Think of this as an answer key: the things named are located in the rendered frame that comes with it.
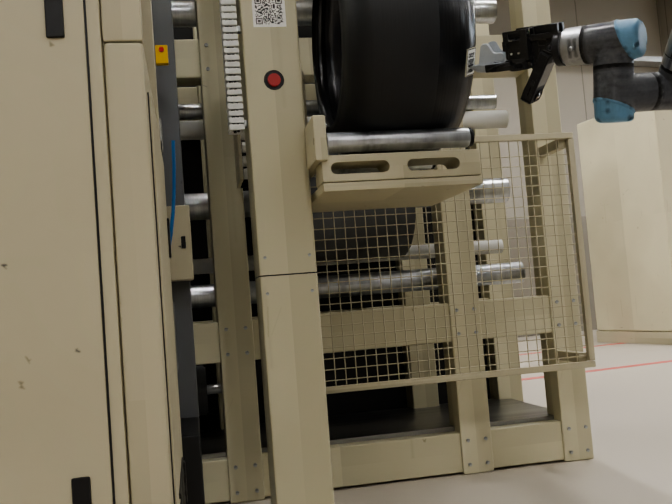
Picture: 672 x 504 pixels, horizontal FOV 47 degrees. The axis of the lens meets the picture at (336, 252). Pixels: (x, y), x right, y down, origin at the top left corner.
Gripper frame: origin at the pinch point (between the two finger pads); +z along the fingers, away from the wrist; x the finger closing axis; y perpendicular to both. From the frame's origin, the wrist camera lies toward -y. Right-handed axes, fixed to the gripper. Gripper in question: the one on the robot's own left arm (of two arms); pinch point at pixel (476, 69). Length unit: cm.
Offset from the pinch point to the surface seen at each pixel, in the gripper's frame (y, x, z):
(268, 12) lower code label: 20.5, 17.3, 40.8
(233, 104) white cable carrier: 3, 30, 45
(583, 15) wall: -34, -787, 268
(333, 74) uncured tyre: 2, -17, 52
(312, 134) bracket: -6.0, 28.8, 25.3
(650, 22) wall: -60, -865, 216
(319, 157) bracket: -10.7, 30.7, 23.1
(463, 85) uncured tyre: -2.7, 2.2, 2.6
